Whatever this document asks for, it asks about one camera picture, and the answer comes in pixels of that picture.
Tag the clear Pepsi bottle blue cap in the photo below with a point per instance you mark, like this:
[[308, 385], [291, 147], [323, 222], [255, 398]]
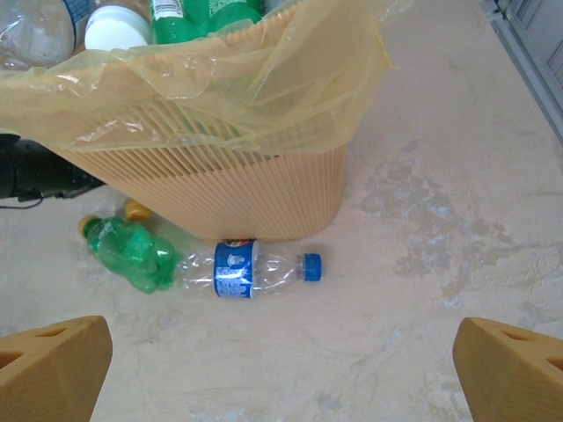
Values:
[[35, 35]]

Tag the orange plastic waste bin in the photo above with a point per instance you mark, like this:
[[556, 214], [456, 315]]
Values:
[[242, 193]]

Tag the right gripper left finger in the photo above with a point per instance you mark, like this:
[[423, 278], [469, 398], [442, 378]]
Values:
[[48, 373]]

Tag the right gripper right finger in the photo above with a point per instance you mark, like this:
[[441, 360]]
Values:
[[514, 378]]

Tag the clear bottle blue label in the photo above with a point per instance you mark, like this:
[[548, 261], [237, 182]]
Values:
[[233, 270]]

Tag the green bottle yellow cap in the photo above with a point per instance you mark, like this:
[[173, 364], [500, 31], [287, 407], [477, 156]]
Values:
[[198, 19], [132, 255]]

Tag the yellow plastic bin liner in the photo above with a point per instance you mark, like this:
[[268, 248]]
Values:
[[308, 66]]

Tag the aluminium table frame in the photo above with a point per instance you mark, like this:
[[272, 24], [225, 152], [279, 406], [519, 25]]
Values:
[[536, 44]]

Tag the clear bottle pink label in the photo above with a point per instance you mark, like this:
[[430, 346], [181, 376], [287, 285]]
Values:
[[116, 31]]

